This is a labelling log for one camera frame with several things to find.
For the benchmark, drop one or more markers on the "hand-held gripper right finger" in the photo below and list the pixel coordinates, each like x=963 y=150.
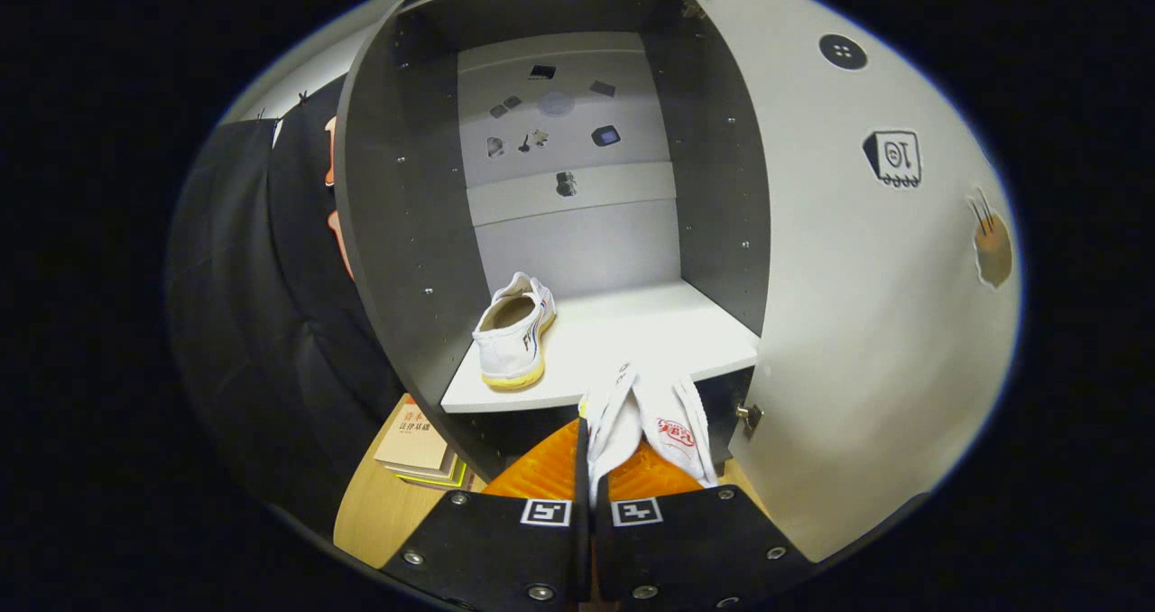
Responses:
x=686 y=549

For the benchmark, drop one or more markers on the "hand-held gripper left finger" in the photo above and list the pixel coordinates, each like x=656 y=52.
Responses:
x=505 y=549

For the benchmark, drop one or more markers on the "white canvas shoe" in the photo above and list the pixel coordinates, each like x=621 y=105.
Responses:
x=514 y=341
x=659 y=413

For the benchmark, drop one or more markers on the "dark grey shoe cabinet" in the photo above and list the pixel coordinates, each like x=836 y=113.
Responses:
x=397 y=233

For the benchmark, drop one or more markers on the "stack of books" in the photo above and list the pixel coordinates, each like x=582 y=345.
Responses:
x=413 y=440

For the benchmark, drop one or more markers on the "black backdrop cloth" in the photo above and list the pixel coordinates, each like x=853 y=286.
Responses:
x=244 y=323

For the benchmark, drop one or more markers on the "row of black cloth clips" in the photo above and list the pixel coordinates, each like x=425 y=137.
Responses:
x=302 y=97

